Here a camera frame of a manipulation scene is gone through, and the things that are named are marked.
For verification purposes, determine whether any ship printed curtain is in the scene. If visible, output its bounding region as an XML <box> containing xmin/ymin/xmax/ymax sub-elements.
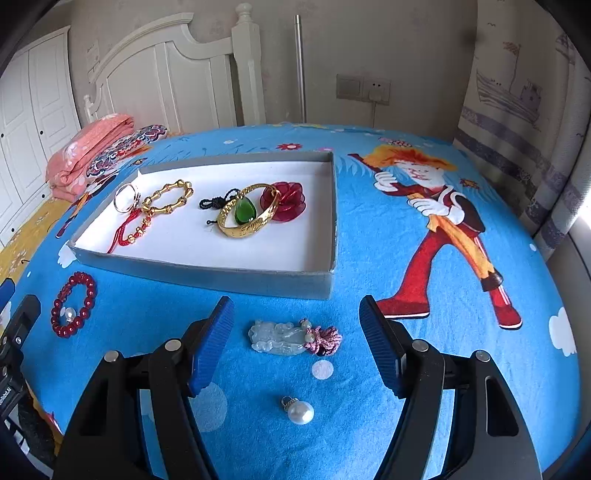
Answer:
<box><xmin>454</xmin><ymin>0</ymin><xmax>591</xmax><ymax>251</ymax></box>

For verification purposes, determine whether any blue cartoon printed cloth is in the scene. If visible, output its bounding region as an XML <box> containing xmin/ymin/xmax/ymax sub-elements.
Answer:
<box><xmin>0</xmin><ymin>122</ymin><xmax>583</xmax><ymax>480</ymax></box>

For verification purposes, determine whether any white wardrobe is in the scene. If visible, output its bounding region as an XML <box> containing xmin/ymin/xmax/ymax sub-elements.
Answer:
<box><xmin>0</xmin><ymin>25</ymin><xmax>82</xmax><ymax>246</ymax></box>

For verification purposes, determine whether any wall switch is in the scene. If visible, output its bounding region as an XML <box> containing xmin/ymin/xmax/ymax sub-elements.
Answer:
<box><xmin>336</xmin><ymin>73</ymin><xmax>363</xmax><ymax>100</ymax></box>

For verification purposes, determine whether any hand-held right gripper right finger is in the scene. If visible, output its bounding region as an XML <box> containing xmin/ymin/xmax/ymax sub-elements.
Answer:
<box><xmin>359</xmin><ymin>294</ymin><xmax>542</xmax><ymax>480</ymax></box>

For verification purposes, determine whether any red flower ornament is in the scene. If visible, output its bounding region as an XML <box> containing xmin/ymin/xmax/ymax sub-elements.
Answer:
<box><xmin>259</xmin><ymin>181</ymin><xmax>306</xmax><ymax>222</ymax></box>

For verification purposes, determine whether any red cord bracelet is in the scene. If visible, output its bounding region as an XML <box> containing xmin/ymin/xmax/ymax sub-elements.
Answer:
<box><xmin>107</xmin><ymin>206</ymin><xmax>156</xmax><ymax>255</ymax></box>

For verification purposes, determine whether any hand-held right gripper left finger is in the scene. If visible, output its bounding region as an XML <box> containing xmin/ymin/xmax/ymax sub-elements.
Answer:
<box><xmin>54</xmin><ymin>295</ymin><xmax>236</xmax><ymax>480</ymax></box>

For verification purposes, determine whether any yellow floral bedsheet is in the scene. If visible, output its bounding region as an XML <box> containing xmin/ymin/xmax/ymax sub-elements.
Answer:
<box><xmin>0</xmin><ymin>193</ymin><xmax>62</xmax><ymax>278</ymax></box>

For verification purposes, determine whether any white plug with cable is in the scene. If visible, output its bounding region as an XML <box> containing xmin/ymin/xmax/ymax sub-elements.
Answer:
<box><xmin>368</xmin><ymin>89</ymin><xmax>387</xmax><ymax>131</ymax></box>

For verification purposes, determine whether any grey shallow cardboard box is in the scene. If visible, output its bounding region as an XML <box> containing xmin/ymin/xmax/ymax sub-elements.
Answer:
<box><xmin>67</xmin><ymin>150</ymin><xmax>341</xmax><ymax>301</ymax></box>

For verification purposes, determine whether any metal pole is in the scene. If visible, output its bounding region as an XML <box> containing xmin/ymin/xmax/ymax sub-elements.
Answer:
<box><xmin>294</xmin><ymin>14</ymin><xmax>308</xmax><ymax>125</ymax></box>

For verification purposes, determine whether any folded pink floral quilt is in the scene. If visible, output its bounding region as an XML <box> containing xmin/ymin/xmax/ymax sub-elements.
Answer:
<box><xmin>46</xmin><ymin>113</ymin><xmax>138</xmax><ymax>202</ymax></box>

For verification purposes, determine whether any white wooden headboard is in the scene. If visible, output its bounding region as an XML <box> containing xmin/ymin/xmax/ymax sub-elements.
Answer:
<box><xmin>83</xmin><ymin>2</ymin><xmax>267</xmax><ymax>136</ymax></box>

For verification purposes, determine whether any jade pendant with pink cord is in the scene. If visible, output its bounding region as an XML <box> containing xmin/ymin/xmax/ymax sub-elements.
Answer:
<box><xmin>249</xmin><ymin>317</ymin><xmax>344</xmax><ymax>357</ymax></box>

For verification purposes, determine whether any red bead bracelet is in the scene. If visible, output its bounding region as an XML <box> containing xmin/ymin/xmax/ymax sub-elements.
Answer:
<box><xmin>50</xmin><ymin>272</ymin><xmax>98</xmax><ymax>340</ymax></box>

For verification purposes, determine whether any gold bamboo bracelet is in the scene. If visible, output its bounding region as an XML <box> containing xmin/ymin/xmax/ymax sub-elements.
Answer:
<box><xmin>141</xmin><ymin>180</ymin><xmax>195</xmax><ymax>218</ymax></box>

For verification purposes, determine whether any gold bangle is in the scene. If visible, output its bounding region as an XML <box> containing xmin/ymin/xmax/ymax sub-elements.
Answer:
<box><xmin>217</xmin><ymin>183</ymin><xmax>283</xmax><ymax>240</ymax></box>

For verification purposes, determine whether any green pendant with black cord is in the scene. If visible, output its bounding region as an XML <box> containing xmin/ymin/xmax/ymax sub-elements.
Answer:
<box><xmin>199</xmin><ymin>188</ymin><xmax>258</xmax><ymax>227</ymax></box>

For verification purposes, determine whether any patterned round cushion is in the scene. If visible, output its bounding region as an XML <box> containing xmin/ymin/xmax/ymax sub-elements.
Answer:
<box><xmin>85</xmin><ymin>124</ymin><xmax>168</xmax><ymax>186</ymax></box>

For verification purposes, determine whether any silver ring bangle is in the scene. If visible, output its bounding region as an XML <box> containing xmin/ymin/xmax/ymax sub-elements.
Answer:
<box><xmin>113</xmin><ymin>183</ymin><xmax>140</xmax><ymax>214</ymax></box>

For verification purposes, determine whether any wall socket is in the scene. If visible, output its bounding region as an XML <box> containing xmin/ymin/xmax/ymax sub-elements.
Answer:
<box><xmin>362</xmin><ymin>77</ymin><xmax>393</xmax><ymax>103</ymax></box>

